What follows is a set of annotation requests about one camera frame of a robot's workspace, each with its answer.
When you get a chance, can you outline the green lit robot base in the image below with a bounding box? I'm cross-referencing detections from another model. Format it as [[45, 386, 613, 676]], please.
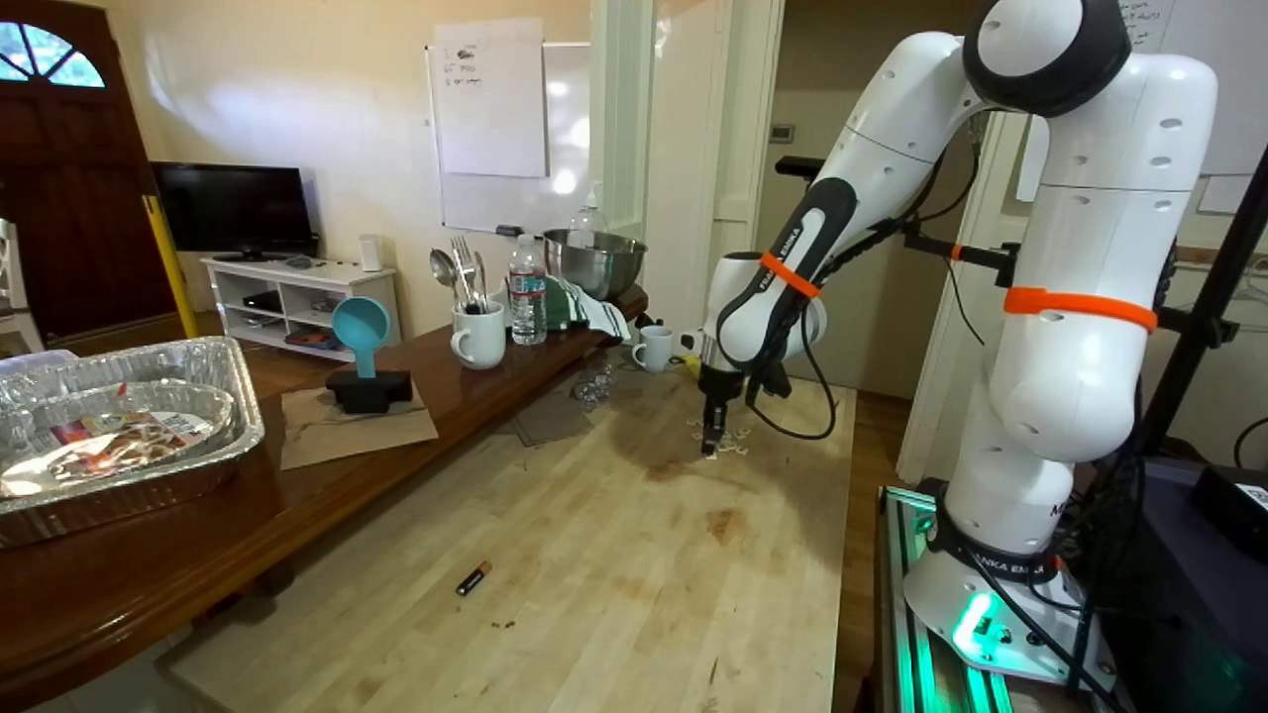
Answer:
[[877, 486, 1128, 713]]

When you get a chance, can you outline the white mug near tiles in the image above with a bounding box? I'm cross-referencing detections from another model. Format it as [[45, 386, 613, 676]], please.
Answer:
[[631, 325, 675, 371]]

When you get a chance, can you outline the aluminium foil tray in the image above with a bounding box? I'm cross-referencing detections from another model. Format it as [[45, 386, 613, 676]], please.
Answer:
[[0, 335, 265, 514]]

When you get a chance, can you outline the white tv shelf unit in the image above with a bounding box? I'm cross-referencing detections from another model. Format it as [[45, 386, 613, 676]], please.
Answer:
[[204, 258, 401, 362]]

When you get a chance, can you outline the brown paper sheet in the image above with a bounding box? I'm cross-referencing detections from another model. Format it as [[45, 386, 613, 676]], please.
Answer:
[[282, 390, 438, 471]]

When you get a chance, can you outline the large steel mixing bowl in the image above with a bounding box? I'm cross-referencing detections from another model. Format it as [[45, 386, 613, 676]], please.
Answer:
[[543, 230, 646, 298]]

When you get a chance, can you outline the dark wooden counter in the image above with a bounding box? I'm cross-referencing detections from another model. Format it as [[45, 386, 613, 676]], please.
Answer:
[[0, 328, 606, 713]]

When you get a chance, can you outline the green striped white towel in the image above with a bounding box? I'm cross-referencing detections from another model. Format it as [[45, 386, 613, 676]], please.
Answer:
[[548, 272, 631, 339]]

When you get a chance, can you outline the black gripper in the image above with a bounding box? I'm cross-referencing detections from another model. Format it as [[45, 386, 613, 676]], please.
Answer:
[[696, 363, 792, 457]]

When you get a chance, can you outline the clear plastic water bottle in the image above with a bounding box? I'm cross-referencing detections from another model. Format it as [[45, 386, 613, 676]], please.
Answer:
[[506, 236, 548, 346]]

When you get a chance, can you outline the white mug on counter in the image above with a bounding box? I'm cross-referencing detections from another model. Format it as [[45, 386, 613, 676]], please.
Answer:
[[450, 306, 506, 367]]

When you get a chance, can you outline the black flat television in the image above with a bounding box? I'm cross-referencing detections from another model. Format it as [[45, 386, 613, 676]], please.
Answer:
[[150, 161, 322, 258]]

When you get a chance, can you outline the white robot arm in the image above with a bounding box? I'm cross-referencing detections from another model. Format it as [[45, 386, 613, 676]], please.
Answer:
[[696, 0, 1218, 691]]

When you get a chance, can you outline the small dark table object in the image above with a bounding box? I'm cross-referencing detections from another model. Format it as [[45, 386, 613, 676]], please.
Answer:
[[455, 563, 492, 597]]

